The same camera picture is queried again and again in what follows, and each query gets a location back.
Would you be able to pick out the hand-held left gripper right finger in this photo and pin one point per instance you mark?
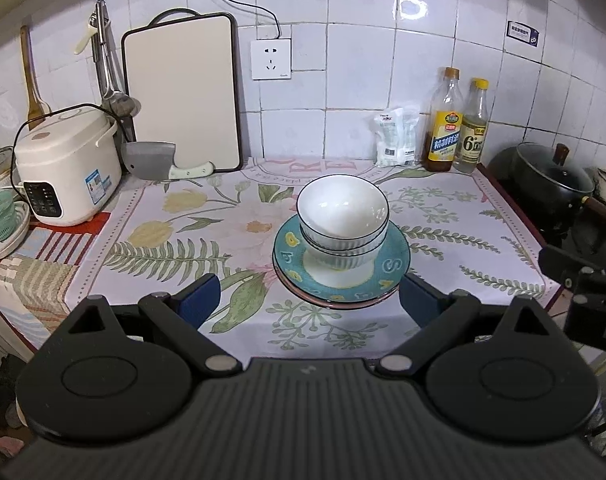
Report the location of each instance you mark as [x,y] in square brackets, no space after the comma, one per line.
[420,296]

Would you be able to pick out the teal fried egg plate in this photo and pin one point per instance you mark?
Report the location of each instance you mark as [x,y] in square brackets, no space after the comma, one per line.
[398,252]

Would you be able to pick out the white floral dish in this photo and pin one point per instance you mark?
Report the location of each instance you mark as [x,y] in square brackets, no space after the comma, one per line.
[19,234]

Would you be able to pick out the metal ladle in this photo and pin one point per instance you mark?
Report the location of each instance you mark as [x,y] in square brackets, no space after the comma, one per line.
[114,102]

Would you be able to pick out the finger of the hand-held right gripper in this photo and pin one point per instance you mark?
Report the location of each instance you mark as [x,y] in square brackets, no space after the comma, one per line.
[565,267]

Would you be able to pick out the wooden spatula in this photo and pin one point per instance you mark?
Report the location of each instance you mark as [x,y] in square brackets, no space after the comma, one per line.
[33,105]

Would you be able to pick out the cream cutting board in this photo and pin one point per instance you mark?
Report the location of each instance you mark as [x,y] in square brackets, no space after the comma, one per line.
[183,90]

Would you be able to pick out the cooking wine bottle yellow label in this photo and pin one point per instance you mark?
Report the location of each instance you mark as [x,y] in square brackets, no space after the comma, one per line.
[443,145]

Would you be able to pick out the white rice cooker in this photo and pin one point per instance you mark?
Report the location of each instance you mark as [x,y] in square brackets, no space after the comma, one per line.
[68,160]

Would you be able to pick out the pink bunny print plate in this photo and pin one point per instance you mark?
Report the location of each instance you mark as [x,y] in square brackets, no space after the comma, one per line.
[343,302]

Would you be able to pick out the white plastic bag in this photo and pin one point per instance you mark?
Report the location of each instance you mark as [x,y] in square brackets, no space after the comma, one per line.
[395,140]

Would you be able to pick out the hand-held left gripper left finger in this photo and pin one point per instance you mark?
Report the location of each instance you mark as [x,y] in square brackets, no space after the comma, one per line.
[200,298]

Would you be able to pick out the clear vinegar bottle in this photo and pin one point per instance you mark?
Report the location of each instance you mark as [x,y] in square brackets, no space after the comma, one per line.
[470,145]

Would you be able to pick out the blue wall sticker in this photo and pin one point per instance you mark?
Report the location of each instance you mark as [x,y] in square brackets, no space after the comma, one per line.
[523,34]

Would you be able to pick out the white ribbed bowl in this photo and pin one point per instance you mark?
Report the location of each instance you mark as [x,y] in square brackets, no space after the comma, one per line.
[343,264]
[343,255]
[343,200]

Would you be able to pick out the metal spoon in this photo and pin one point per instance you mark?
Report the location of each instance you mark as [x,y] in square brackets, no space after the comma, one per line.
[133,107]

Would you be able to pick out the white wall socket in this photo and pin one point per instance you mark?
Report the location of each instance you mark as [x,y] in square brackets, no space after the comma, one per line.
[270,60]

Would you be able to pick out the floral tablecloth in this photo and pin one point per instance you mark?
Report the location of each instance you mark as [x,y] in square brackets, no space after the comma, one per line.
[183,260]

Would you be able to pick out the black pot with lid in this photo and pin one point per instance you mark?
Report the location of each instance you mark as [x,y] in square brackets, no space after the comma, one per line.
[548,180]

